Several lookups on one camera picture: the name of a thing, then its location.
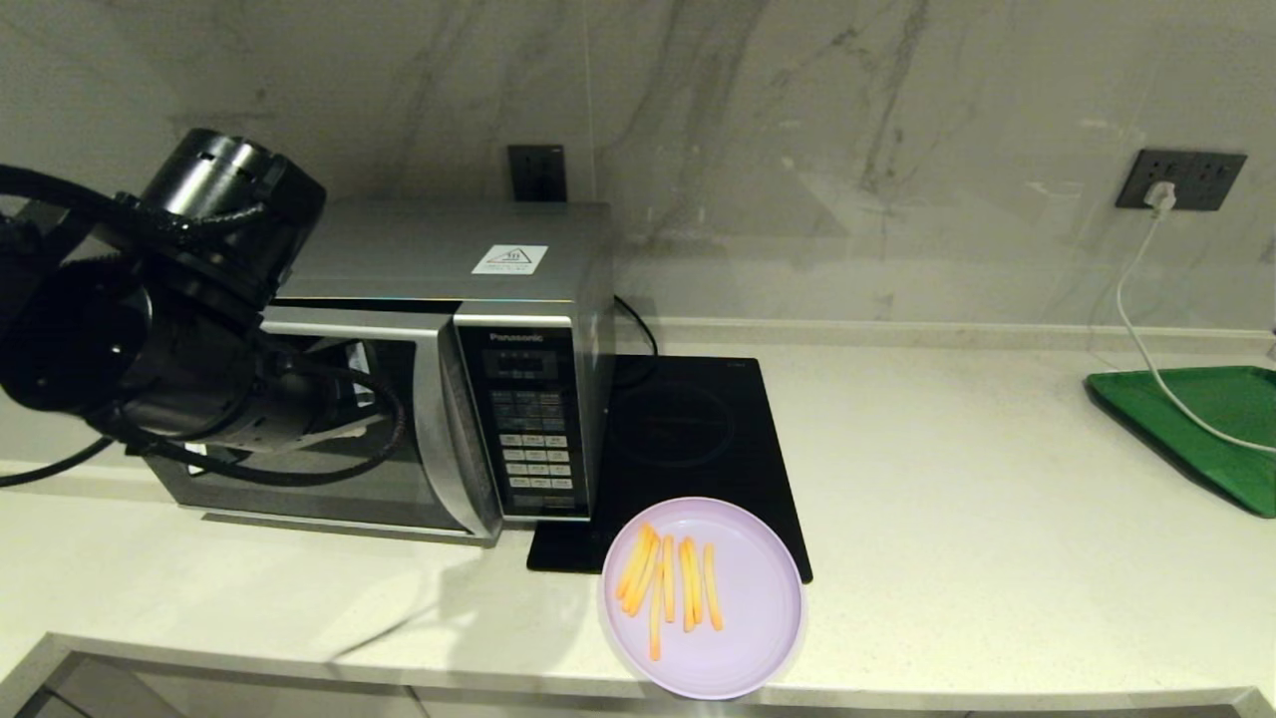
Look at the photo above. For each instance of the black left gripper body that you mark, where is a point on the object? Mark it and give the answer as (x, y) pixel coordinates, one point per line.
(299, 409)

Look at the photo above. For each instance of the microwave door with dark glass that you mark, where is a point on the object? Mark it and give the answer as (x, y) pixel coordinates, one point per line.
(419, 479)

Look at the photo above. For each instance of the lilac round plate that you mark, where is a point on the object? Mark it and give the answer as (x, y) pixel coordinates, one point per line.
(758, 618)

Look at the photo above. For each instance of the silver Panasonic microwave body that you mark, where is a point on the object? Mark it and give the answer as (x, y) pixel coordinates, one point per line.
(449, 239)

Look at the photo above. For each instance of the white triangle warning sticker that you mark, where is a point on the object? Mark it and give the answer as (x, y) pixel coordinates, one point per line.
(509, 259)

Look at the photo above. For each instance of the orange carrot sticks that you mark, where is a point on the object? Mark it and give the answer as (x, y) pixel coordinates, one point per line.
(643, 580)

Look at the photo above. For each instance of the black induction cooktop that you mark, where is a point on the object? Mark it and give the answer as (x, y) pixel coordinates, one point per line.
(698, 429)

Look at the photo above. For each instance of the white power plug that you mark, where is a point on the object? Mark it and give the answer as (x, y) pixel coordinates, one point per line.
(1160, 198)

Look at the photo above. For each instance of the green plastic tray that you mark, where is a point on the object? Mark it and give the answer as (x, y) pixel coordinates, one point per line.
(1206, 419)

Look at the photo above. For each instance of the small black wall socket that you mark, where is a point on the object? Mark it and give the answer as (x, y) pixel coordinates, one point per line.
(537, 174)

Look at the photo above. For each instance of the wide black wall socket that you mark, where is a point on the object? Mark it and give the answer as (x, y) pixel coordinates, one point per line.
(1206, 179)

